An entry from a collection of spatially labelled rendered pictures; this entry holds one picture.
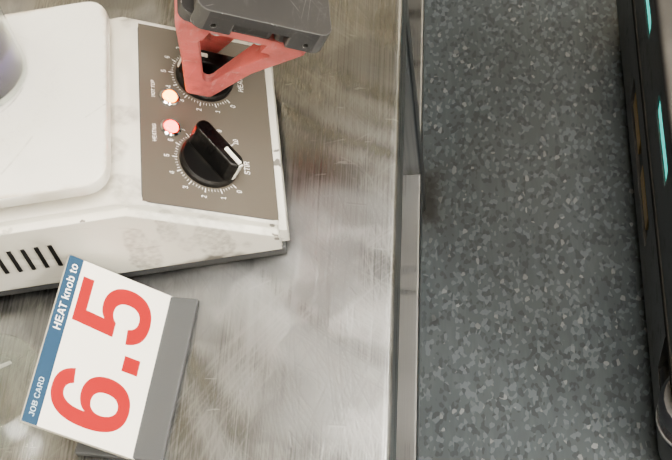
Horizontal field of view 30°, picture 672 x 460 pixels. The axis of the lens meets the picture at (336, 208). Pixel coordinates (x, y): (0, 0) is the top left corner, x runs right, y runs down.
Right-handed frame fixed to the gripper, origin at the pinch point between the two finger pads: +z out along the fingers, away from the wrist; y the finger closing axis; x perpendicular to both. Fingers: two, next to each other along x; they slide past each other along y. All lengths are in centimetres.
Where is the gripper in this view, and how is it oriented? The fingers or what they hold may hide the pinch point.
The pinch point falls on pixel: (202, 64)
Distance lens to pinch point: 67.3
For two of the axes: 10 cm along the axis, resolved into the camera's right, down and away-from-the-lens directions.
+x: 9.2, 1.6, 3.6
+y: 0.8, 8.3, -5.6
